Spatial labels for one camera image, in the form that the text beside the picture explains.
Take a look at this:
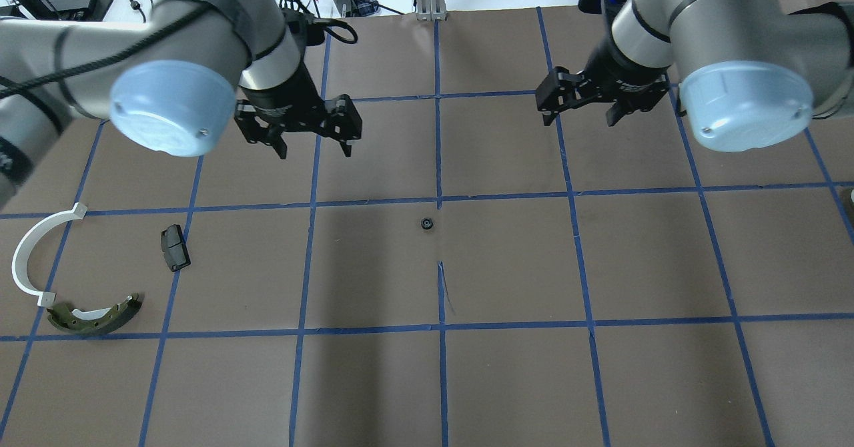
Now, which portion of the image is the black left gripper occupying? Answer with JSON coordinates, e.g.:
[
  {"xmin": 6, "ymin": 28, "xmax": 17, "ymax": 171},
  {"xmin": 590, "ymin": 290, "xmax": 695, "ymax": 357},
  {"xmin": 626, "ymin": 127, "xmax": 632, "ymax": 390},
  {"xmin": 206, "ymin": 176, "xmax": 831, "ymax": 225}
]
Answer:
[{"xmin": 233, "ymin": 67, "xmax": 363, "ymax": 160}]

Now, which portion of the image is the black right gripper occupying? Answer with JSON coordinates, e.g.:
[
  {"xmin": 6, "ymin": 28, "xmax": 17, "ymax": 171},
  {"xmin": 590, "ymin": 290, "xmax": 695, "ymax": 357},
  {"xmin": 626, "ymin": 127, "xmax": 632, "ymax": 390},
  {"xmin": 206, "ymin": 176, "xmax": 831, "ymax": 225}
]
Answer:
[{"xmin": 536, "ymin": 33, "xmax": 670, "ymax": 127}]

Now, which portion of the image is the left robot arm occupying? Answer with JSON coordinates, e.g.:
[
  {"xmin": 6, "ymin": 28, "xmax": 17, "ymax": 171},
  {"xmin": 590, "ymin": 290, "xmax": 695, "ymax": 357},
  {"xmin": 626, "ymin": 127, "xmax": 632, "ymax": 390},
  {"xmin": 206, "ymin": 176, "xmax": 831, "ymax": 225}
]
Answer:
[{"xmin": 2, "ymin": 0, "xmax": 363, "ymax": 204}]

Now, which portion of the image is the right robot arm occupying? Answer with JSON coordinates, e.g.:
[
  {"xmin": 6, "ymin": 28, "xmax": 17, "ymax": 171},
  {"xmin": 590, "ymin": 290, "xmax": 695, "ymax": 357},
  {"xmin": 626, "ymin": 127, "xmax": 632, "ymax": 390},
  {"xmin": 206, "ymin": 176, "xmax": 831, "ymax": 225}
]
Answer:
[{"xmin": 536, "ymin": 0, "xmax": 852, "ymax": 152}]

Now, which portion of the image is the black brake pad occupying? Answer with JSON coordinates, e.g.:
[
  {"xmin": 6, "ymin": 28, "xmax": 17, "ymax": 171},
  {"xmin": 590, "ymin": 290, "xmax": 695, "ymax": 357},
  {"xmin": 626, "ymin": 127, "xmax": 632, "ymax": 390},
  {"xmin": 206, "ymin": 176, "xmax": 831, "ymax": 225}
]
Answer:
[{"xmin": 159, "ymin": 224, "xmax": 191, "ymax": 272}]

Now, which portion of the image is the black power adapter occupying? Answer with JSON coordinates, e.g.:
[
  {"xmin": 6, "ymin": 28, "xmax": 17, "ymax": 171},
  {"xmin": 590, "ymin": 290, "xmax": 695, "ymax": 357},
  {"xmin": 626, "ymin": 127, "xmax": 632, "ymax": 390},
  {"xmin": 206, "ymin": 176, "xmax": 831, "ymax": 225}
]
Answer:
[{"xmin": 45, "ymin": 0, "xmax": 115, "ymax": 22}]

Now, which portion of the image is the olive brake shoe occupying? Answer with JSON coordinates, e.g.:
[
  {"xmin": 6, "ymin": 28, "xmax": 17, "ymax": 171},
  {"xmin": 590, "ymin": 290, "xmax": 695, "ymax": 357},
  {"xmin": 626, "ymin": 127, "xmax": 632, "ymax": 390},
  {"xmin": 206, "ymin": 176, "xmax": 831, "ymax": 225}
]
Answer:
[{"xmin": 47, "ymin": 293, "xmax": 143, "ymax": 338}]

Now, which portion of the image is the white curved plastic part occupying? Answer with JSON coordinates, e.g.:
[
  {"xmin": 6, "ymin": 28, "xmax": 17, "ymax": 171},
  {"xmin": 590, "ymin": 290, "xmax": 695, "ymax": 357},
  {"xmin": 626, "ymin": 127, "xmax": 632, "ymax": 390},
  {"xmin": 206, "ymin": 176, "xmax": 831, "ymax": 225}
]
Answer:
[{"xmin": 10, "ymin": 203, "xmax": 88, "ymax": 308}]

